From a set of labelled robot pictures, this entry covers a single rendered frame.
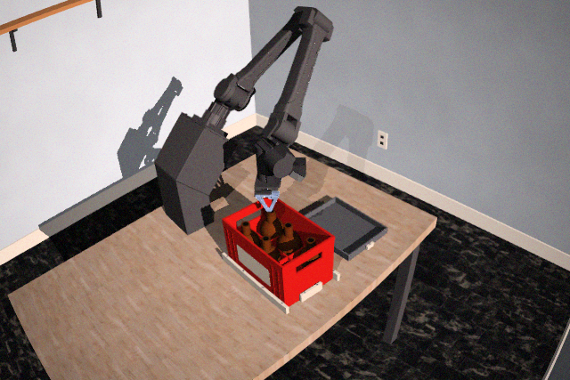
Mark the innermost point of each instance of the red crate with dividers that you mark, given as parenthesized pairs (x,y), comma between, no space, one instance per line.
(286,279)

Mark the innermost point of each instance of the orange bottle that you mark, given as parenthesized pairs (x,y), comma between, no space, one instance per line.
(289,241)
(250,234)
(271,225)
(270,249)

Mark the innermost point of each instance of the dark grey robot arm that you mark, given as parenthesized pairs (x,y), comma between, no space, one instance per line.
(279,160)

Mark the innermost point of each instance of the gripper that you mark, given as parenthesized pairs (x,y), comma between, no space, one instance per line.
(263,186)

